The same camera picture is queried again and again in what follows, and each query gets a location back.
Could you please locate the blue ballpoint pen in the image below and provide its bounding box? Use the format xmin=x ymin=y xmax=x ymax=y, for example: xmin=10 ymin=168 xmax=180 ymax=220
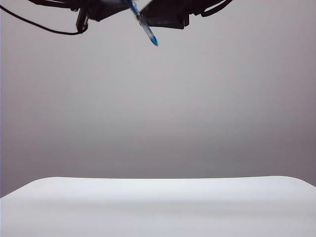
xmin=122 ymin=0 xmax=159 ymax=47

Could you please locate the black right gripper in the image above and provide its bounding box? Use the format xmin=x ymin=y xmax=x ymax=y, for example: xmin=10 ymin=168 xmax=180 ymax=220
xmin=139 ymin=0 xmax=226 ymax=30

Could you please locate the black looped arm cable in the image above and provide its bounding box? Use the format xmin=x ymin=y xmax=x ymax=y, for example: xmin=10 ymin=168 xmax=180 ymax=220
xmin=200 ymin=0 xmax=234 ymax=18

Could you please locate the black camera cable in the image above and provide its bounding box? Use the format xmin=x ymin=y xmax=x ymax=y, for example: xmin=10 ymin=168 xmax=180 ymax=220
xmin=0 ymin=4 xmax=84 ymax=36

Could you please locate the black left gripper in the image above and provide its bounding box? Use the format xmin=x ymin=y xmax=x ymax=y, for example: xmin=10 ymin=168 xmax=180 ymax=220
xmin=27 ymin=0 xmax=132 ymax=22

